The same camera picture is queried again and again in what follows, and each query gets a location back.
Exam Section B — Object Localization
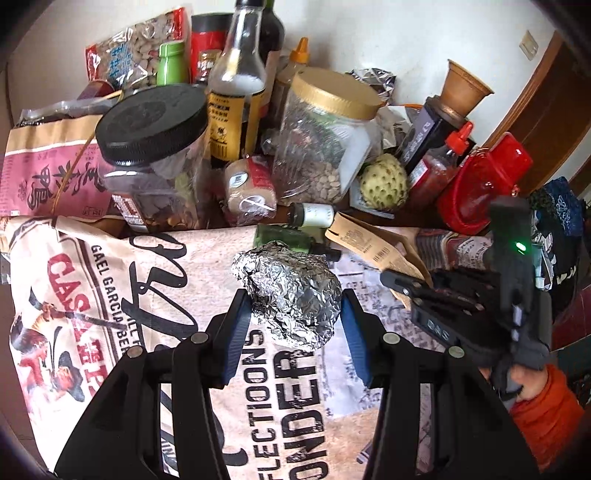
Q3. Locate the kraft paper bag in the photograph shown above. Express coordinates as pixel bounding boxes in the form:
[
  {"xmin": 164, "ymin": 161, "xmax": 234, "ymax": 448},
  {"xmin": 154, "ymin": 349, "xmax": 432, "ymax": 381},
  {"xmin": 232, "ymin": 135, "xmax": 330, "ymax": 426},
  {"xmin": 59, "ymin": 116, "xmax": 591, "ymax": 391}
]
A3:
[{"xmin": 324, "ymin": 211, "xmax": 432, "ymax": 287}]

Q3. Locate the printed tablecloth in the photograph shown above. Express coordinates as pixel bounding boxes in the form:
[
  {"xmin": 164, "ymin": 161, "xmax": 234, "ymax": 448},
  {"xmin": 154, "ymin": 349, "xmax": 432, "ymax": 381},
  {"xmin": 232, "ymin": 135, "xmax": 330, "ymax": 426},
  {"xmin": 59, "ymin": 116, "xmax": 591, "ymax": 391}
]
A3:
[{"xmin": 0, "ymin": 215, "xmax": 499, "ymax": 480}]

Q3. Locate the brown door frame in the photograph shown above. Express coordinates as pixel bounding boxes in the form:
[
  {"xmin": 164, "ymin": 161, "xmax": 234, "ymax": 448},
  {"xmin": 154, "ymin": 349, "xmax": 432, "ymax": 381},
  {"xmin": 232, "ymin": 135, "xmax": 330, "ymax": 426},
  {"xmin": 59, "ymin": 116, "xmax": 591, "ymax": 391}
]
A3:
[{"xmin": 480, "ymin": 32, "xmax": 591, "ymax": 195}]

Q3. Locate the crumpled foil sheet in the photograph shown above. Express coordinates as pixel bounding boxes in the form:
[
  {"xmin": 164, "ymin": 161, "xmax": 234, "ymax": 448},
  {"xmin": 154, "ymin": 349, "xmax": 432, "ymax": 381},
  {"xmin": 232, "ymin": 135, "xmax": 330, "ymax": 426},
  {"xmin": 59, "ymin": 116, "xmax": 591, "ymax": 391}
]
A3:
[{"xmin": 346, "ymin": 67, "xmax": 398, "ymax": 104}]

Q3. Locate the clear yellow-label sauce bottle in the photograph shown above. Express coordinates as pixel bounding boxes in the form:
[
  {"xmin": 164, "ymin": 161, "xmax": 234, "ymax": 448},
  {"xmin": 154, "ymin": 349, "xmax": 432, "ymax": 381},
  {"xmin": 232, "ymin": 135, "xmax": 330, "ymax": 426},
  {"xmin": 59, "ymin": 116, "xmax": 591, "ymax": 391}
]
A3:
[{"xmin": 206, "ymin": 0, "xmax": 267, "ymax": 169}]

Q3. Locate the red thermos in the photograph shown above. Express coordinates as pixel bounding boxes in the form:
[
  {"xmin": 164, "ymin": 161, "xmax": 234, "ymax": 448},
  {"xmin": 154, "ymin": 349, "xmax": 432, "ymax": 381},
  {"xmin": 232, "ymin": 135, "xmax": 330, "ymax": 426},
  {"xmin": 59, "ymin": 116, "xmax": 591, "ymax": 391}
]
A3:
[{"xmin": 436, "ymin": 132, "xmax": 534, "ymax": 236}]

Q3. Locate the person's right forearm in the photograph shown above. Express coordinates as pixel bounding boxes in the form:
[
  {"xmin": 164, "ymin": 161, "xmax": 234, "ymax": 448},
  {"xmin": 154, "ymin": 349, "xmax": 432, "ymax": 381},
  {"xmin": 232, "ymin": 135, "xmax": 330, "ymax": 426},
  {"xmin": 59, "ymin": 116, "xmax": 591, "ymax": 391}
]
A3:
[{"xmin": 508, "ymin": 364, "xmax": 585, "ymax": 474}]

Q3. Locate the green custard apple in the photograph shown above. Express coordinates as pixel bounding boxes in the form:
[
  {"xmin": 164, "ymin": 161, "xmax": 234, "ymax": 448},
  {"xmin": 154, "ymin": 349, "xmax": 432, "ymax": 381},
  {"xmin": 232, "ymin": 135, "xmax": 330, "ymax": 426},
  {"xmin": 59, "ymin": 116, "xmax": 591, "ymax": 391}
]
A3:
[{"xmin": 359, "ymin": 152, "xmax": 409, "ymax": 213}]

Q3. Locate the blue patterned cloth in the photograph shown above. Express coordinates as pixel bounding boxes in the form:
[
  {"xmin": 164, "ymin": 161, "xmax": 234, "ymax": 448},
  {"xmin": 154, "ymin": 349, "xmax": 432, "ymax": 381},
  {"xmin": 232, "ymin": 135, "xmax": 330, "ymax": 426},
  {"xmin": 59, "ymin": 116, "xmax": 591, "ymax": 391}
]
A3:
[{"xmin": 529, "ymin": 178, "xmax": 585, "ymax": 236}]

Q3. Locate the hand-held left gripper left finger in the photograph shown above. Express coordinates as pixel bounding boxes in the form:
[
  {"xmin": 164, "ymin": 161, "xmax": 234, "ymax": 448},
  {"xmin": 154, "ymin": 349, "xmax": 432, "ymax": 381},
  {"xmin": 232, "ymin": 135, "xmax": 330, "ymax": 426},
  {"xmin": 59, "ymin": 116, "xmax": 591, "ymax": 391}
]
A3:
[{"xmin": 54, "ymin": 288, "xmax": 252, "ymax": 480}]

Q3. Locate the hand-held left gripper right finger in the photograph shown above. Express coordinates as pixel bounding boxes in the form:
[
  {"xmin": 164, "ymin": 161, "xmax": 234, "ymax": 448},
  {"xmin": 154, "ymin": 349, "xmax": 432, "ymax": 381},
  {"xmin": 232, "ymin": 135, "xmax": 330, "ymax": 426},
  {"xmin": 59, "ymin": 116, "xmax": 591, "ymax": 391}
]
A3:
[{"xmin": 341, "ymin": 288, "xmax": 541, "ymax": 480}]

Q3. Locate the gold-lid plastic jar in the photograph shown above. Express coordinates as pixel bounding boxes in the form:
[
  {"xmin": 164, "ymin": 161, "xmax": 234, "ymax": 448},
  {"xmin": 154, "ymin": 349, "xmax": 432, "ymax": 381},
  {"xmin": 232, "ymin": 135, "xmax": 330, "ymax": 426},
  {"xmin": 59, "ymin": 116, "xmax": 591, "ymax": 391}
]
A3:
[{"xmin": 272, "ymin": 68, "xmax": 386, "ymax": 206}]

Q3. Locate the black-lid plastic jar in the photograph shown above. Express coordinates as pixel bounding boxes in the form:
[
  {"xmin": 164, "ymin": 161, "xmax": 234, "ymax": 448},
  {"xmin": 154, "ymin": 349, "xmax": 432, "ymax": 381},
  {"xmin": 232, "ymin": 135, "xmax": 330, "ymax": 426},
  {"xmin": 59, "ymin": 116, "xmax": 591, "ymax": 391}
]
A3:
[{"xmin": 96, "ymin": 84, "xmax": 213, "ymax": 232}]

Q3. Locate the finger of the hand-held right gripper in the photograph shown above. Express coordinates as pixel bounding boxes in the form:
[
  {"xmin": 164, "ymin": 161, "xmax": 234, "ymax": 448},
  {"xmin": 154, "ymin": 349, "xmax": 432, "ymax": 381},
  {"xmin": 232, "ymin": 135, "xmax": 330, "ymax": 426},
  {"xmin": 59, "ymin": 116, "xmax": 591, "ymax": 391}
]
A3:
[
  {"xmin": 380, "ymin": 270, "xmax": 486, "ymax": 313},
  {"xmin": 409, "ymin": 299, "xmax": 491, "ymax": 347}
]

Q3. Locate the dark wine bottle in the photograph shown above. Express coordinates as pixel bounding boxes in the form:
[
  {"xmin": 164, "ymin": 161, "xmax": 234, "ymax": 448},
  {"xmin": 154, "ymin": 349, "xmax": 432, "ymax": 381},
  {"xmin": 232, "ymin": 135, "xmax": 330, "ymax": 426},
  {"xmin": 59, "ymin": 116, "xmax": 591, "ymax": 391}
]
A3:
[{"xmin": 259, "ymin": 0, "xmax": 286, "ymax": 70}]

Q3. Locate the beige light switch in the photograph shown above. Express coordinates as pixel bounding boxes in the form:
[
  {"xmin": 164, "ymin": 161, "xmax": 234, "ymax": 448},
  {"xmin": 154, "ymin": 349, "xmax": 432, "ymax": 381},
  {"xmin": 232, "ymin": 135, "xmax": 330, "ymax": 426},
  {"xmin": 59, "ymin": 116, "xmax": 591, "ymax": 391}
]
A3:
[{"xmin": 519, "ymin": 30, "xmax": 541, "ymax": 60}]

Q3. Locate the small white-label bottle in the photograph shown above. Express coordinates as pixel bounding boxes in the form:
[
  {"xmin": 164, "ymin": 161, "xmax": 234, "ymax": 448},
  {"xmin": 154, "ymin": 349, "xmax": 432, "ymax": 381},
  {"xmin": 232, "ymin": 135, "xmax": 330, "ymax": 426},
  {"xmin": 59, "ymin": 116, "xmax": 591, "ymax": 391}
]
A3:
[{"xmin": 288, "ymin": 202, "xmax": 335, "ymax": 229}]

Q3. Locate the black clothing pile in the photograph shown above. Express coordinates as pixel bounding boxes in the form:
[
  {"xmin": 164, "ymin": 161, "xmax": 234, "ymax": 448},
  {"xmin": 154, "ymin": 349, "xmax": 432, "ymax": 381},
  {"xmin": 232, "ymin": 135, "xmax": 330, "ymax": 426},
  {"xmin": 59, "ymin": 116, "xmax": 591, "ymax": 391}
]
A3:
[{"xmin": 531, "ymin": 226, "xmax": 583, "ymax": 296}]

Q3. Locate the person's right hand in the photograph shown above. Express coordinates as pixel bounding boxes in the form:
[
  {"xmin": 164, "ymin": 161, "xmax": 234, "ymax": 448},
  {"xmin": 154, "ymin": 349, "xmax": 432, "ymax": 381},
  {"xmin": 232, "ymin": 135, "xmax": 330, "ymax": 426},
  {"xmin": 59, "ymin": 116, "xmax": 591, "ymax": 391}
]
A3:
[{"xmin": 510, "ymin": 362, "xmax": 549, "ymax": 403}]

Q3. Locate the small green glass bottle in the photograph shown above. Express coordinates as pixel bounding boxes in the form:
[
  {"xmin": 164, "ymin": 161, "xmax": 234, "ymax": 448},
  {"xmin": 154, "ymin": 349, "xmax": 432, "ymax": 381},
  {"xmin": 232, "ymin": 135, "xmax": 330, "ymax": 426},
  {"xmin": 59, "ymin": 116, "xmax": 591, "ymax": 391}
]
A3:
[{"xmin": 254, "ymin": 224, "xmax": 342, "ymax": 259}]

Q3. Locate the pink printed paper bag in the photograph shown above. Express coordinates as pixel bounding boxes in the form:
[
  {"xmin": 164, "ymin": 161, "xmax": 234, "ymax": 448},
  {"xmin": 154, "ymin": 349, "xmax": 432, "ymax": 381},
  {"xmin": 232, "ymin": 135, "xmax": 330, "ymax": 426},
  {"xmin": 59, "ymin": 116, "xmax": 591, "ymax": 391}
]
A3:
[{"xmin": 0, "ymin": 108, "xmax": 125, "ymax": 217}]

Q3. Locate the dark plastic packet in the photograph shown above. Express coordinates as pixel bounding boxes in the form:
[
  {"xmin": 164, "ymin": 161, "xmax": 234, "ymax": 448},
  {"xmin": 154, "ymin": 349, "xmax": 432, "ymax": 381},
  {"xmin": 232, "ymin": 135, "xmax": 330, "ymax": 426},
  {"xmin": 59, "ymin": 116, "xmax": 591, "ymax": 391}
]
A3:
[{"xmin": 18, "ymin": 90, "xmax": 121, "ymax": 127}]

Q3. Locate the terracotta cup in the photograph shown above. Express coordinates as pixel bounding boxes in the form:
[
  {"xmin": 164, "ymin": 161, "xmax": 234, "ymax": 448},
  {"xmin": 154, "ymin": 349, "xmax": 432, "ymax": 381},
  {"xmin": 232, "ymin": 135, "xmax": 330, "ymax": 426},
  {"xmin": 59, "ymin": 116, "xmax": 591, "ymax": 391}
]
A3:
[{"xmin": 438, "ymin": 59, "xmax": 495, "ymax": 116}]

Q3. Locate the foil ball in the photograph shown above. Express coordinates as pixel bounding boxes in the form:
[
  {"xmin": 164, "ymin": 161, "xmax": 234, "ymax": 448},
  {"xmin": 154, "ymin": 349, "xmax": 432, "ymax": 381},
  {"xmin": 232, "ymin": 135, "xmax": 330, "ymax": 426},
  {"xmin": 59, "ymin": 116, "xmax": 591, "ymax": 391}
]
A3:
[{"xmin": 231, "ymin": 244, "xmax": 343, "ymax": 352}]

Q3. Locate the small beige can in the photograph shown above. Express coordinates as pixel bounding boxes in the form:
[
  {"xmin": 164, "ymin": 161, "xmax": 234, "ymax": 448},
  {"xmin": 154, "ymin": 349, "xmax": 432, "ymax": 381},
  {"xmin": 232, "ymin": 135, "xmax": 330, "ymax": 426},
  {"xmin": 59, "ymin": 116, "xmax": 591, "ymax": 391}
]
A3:
[{"xmin": 224, "ymin": 154, "xmax": 278, "ymax": 227}]

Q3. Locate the red packet of nuts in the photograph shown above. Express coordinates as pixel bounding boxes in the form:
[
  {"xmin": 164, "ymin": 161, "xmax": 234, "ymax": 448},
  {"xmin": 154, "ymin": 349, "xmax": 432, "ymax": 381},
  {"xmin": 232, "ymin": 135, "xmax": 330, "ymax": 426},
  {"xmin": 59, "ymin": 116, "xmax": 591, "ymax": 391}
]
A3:
[{"xmin": 84, "ymin": 7, "xmax": 192, "ymax": 90}]

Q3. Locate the red sauce squeeze bottle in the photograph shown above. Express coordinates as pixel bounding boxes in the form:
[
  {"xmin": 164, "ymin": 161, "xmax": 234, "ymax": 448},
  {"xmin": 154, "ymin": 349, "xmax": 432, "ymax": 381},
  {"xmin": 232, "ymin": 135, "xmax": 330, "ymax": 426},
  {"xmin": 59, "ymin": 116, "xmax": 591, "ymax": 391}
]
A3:
[{"xmin": 407, "ymin": 122, "xmax": 475, "ymax": 206}]

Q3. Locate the orange-cap squeeze bottle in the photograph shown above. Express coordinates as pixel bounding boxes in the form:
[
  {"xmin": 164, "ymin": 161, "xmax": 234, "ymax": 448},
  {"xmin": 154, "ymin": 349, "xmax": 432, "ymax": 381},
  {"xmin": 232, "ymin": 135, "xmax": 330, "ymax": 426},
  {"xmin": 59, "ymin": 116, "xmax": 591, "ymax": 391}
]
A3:
[{"xmin": 277, "ymin": 37, "xmax": 311, "ymax": 93}]

